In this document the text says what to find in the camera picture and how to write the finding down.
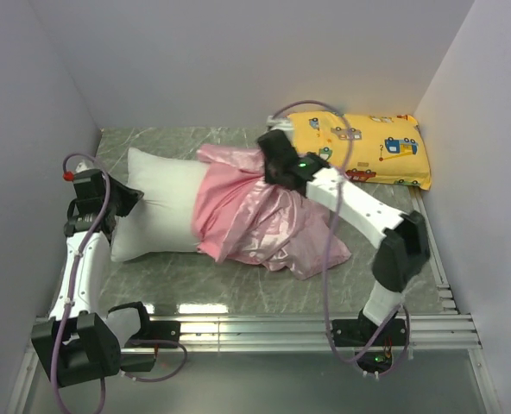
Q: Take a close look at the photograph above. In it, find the white pillow insert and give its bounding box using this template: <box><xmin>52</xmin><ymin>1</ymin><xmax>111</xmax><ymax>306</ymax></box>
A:
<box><xmin>110</xmin><ymin>147</ymin><xmax>208</xmax><ymax>263</ymax></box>

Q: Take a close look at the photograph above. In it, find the pink satin pillowcase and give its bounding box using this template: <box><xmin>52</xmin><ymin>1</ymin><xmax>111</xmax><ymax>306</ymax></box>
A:
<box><xmin>192</xmin><ymin>144</ymin><xmax>351</xmax><ymax>280</ymax></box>

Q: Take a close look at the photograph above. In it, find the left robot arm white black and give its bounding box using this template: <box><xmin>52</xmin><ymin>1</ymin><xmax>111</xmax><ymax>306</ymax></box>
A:
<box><xmin>31</xmin><ymin>168</ymin><xmax>154</xmax><ymax>388</ymax></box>

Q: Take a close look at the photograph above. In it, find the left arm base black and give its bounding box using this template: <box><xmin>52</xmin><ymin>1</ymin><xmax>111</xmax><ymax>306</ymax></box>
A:
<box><xmin>121</xmin><ymin>320</ymin><xmax>181</xmax><ymax>373</ymax></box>

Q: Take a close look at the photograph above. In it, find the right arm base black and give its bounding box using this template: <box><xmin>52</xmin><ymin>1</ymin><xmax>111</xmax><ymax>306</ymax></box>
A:
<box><xmin>329</xmin><ymin>310</ymin><xmax>411</xmax><ymax>380</ymax></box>

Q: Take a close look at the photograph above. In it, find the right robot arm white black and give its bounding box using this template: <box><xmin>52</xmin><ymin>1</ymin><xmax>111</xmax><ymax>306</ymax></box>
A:
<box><xmin>257</xmin><ymin>129</ymin><xmax>431</xmax><ymax>345</ymax></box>

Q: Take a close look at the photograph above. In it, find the yellow cartoon car pillow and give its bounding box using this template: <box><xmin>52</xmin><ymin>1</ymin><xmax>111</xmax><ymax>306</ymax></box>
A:
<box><xmin>287</xmin><ymin>111</ymin><xmax>432</xmax><ymax>191</ymax></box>

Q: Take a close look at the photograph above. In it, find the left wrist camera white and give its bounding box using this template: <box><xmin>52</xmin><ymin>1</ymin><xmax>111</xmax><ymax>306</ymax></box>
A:
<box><xmin>63</xmin><ymin>160</ymin><xmax>94</xmax><ymax>182</ymax></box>

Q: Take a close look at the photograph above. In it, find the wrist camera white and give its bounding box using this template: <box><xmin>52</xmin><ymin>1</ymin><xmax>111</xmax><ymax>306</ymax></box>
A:
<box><xmin>63</xmin><ymin>160</ymin><xmax>94</xmax><ymax>182</ymax></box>
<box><xmin>266</xmin><ymin>116</ymin><xmax>294</xmax><ymax>137</ymax></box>

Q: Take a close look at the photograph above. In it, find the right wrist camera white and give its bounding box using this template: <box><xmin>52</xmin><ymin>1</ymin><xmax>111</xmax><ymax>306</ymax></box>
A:
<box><xmin>266</xmin><ymin>116</ymin><xmax>294</xmax><ymax>137</ymax></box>

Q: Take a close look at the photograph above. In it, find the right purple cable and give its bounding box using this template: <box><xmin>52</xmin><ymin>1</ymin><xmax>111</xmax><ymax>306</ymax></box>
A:
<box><xmin>272</xmin><ymin>100</ymin><xmax>412</xmax><ymax>366</ymax></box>

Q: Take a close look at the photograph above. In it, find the aluminium mounting rail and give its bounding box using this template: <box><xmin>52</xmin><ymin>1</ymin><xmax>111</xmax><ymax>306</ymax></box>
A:
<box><xmin>4</xmin><ymin>189</ymin><xmax>505</xmax><ymax>414</ymax></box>

